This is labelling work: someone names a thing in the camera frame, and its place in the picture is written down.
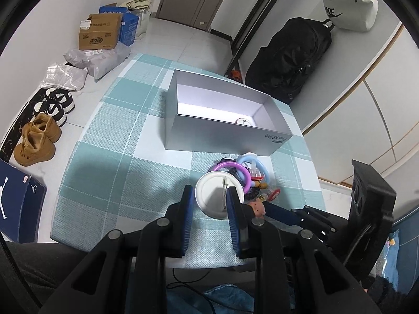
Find black bead bracelet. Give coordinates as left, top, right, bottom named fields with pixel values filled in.
left=212, top=158, right=268, bottom=202

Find purple ring bracelet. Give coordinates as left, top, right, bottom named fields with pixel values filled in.
left=209, top=161, right=252, bottom=194

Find pink pig figurine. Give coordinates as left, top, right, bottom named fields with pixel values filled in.
left=246, top=199, right=266, bottom=218

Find white round compact case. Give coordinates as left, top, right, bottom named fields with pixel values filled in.
left=195, top=171, right=244, bottom=220

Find red white flower charm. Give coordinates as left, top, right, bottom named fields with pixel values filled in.
left=265, top=188, right=280, bottom=202

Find light blue ring bracelet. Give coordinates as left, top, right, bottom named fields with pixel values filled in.
left=236, top=153, right=270, bottom=184

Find teal plaid tablecloth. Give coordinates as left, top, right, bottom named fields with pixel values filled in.
left=51, top=54, right=325, bottom=269

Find silver phone box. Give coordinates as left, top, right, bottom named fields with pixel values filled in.
left=165, top=70, right=293, bottom=156

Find black backpack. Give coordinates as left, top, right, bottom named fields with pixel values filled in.
left=245, top=17, right=334, bottom=104

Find brown boots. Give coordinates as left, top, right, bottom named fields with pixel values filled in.
left=14, top=114, right=62, bottom=167

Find blue Jordan shoe box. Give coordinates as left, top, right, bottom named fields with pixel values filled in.
left=0, top=161, right=46, bottom=243

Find black white sneakers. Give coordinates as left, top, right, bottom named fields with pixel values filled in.
left=33, top=88, right=75, bottom=127

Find grey plastic mailer bag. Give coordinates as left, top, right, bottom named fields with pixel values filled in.
left=64, top=42, right=131, bottom=80

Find clear plastic bag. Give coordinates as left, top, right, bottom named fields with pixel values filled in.
left=38, top=63, right=87, bottom=92

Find blue cardboard box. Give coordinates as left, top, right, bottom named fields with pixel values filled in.
left=99, top=5, right=139, bottom=47

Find brown cardboard box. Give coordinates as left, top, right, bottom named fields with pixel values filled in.
left=78, top=13, right=122, bottom=50

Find beige tote bag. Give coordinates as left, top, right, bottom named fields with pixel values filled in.
left=125, top=0, right=152, bottom=40

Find black coat rack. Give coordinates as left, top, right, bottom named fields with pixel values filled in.
left=224, top=0, right=278, bottom=77

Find white Nike bag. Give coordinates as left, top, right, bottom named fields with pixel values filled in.
left=323, top=0, right=378, bottom=33

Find black cable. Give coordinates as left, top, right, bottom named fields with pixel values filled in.
left=166, top=266, right=237, bottom=314

